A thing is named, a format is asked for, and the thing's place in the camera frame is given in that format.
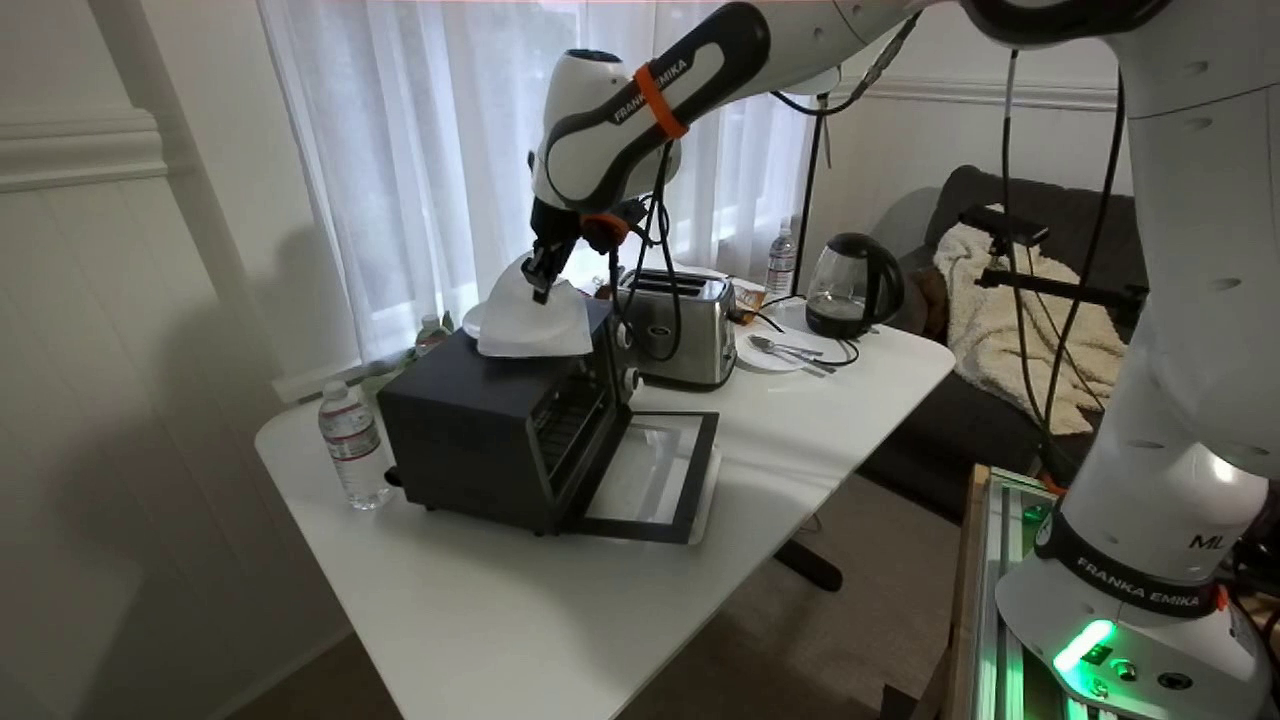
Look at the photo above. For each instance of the black floor lamp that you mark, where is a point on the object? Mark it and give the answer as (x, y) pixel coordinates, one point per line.
(810, 174)

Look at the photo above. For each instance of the silver spoon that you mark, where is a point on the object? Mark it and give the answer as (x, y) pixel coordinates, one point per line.
(823, 357)

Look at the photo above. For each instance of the labelled water bottle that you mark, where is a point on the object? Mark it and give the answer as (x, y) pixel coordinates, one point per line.
(355, 444)

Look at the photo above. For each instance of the glass oven door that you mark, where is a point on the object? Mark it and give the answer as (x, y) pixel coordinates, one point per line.
(653, 474)

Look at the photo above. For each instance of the white sheer curtain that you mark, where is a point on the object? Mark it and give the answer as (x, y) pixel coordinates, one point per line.
(403, 146)

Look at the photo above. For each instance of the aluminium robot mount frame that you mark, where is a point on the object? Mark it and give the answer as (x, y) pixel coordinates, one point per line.
(993, 603)

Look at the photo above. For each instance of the black table foot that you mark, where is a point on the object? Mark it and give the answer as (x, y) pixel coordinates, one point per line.
(810, 565)

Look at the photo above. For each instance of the silver fork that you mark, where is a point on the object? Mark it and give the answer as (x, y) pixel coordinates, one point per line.
(784, 346)

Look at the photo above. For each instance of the beige blanket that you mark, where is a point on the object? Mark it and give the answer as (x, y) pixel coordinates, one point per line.
(984, 335)

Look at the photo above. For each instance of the black toaster oven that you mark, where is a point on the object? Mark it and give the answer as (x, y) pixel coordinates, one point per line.
(493, 426)

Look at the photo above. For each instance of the black glass electric kettle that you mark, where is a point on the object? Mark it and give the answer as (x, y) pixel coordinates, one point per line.
(852, 286)

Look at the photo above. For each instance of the dark sofa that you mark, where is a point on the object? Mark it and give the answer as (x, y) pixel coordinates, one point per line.
(961, 415)

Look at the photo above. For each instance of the black camera stand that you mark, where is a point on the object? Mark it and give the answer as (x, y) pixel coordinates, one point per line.
(1053, 282)

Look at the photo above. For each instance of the clear plastic bottle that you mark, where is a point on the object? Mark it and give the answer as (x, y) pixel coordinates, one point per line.
(782, 263)

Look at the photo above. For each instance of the silver toaster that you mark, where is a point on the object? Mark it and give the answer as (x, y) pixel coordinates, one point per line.
(686, 335)

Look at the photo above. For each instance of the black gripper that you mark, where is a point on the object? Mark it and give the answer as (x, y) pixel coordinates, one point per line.
(552, 236)

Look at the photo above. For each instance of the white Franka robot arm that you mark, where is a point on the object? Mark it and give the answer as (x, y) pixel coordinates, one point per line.
(1201, 335)

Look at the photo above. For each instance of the small white saucer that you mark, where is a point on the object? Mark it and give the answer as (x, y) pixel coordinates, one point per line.
(764, 357)

